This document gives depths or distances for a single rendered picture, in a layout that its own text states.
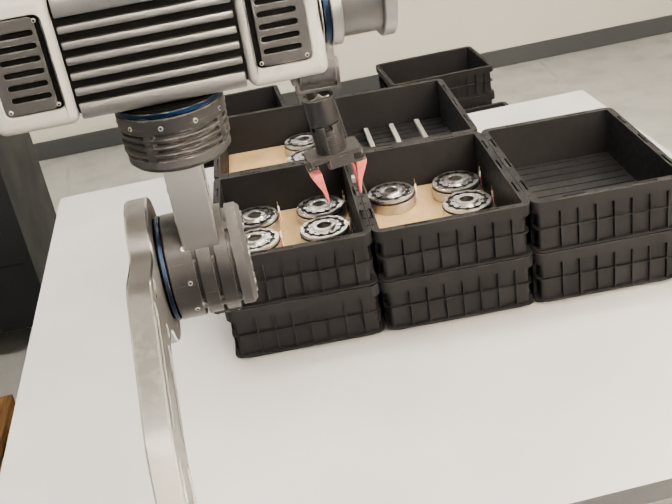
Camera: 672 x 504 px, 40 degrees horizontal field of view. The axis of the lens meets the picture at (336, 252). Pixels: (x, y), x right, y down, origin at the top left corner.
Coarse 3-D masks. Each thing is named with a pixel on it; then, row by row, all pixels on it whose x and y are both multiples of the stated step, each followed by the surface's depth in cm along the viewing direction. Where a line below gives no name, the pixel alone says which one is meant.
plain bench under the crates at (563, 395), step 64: (128, 192) 263; (64, 256) 232; (128, 256) 227; (64, 320) 203; (128, 320) 199; (192, 320) 195; (384, 320) 184; (512, 320) 177; (576, 320) 174; (640, 320) 171; (64, 384) 181; (128, 384) 178; (192, 384) 175; (256, 384) 171; (320, 384) 168; (384, 384) 166; (448, 384) 163; (512, 384) 160; (576, 384) 158; (640, 384) 155; (64, 448) 163; (128, 448) 160; (192, 448) 158; (256, 448) 155; (320, 448) 153; (384, 448) 150; (448, 448) 148; (512, 448) 146; (576, 448) 144; (640, 448) 142
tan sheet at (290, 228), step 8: (296, 208) 206; (344, 208) 202; (288, 216) 203; (296, 216) 202; (288, 224) 199; (296, 224) 199; (288, 232) 196; (296, 232) 195; (352, 232) 191; (288, 240) 193; (296, 240) 192
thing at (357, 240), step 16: (224, 176) 202; (240, 176) 201; (352, 192) 185; (368, 224) 171; (320, 240) 169; (336, 240) 168; (352, 240) 168; (368, 240) 169; (256, 256) 167; (272, 256) 168; (288, 256) 168; (304, 256) 169
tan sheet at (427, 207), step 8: (424, 192) 203; (432, 192) 203; (416, 200) 200; (424, 200) 200; (432, 200) 199; (416, 208) 197; (424, 208) 196; (432, 208) 196; (440, 208) 195; (376, 216) 196; (384, 216) 196; (392, 216) 195; (400, 216) 195; (408, 216) 194; (416, 216) 193; (424, 216) 193; (432, 216) 192; (440, 216) 192; (384, 224) 192; (392, 224) 192; (400, 224) 191
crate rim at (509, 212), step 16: (400, 144) 203; (416, 144) 202; (480, 144) 198; (496, 160) 188; (368, 208) 177; (496, 208) 170; (512, 208) 169; (528, 208) 170; (416, 224) 168; (432, 224) 168; (448, 224) 169; (464, 224) 169; (480, 224) 169; (384, 240) 169
